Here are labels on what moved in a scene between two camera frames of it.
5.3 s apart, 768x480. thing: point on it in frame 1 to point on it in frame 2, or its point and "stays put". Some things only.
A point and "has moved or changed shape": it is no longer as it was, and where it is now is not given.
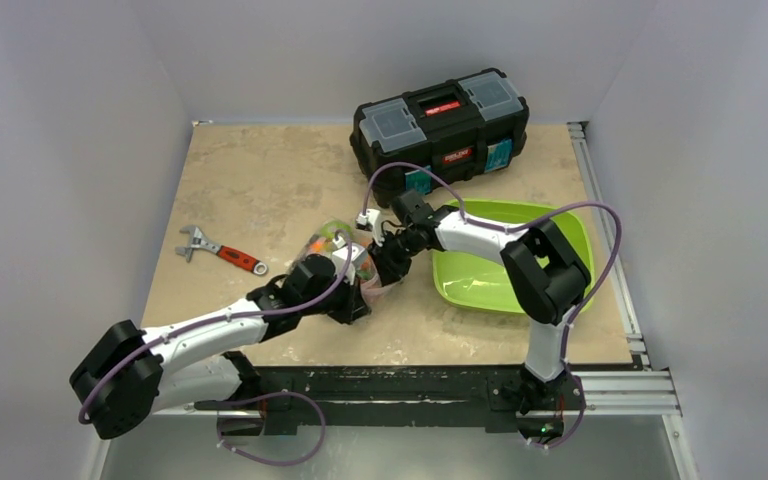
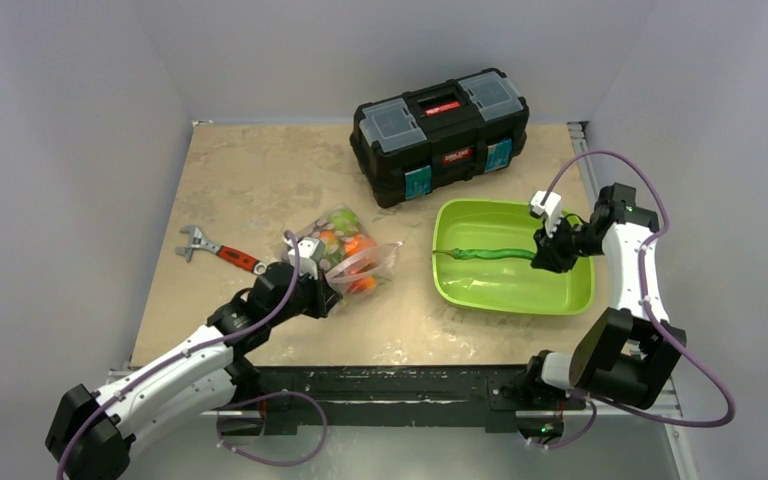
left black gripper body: [341, 301] to [307, 297]
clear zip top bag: [328, 236] has moved or changed shape
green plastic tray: [484, 281] stays put
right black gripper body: [388, 263] to [549, 251]
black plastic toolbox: [469, 125] stays put
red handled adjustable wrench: [233, 256] stays put
